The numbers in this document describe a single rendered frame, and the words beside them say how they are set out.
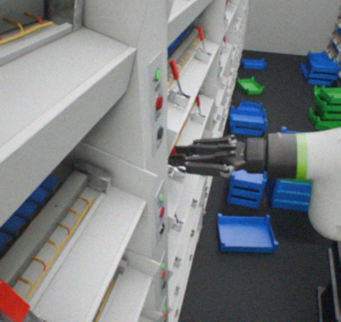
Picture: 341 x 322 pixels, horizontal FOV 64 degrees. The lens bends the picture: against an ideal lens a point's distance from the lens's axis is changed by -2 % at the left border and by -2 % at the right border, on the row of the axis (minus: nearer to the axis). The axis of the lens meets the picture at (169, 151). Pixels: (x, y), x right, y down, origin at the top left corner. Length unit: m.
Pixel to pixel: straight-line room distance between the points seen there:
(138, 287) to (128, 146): 0.27
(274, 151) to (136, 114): 0.33
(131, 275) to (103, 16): 0.40
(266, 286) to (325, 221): 0.99
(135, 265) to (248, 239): 1.25
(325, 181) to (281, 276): 1.09
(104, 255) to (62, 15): 0.23
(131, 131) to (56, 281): 0.17
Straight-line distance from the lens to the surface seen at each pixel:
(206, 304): 1.48
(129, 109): 0.29
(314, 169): 0.57
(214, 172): 0.57
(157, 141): 0.35
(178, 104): 0.55
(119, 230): 0.34
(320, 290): 1.65
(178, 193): 0.64
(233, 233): 1.71
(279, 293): 1.59
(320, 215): 0.63
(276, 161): 0.56
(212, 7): 0.95
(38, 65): 0.21
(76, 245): 0.32
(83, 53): 0.23
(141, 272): 0.52
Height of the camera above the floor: 1.35
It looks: 38 degrees down
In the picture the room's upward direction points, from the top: straight up
